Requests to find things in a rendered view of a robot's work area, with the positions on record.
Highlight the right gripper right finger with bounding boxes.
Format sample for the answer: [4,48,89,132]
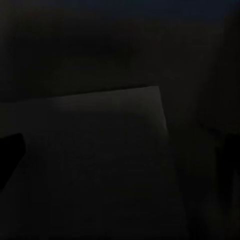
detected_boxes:
[222,132,240,175]

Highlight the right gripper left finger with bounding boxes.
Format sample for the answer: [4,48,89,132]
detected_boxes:
[0,133,26,193]

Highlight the notebook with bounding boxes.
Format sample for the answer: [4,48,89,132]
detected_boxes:
[0,85,190,240]

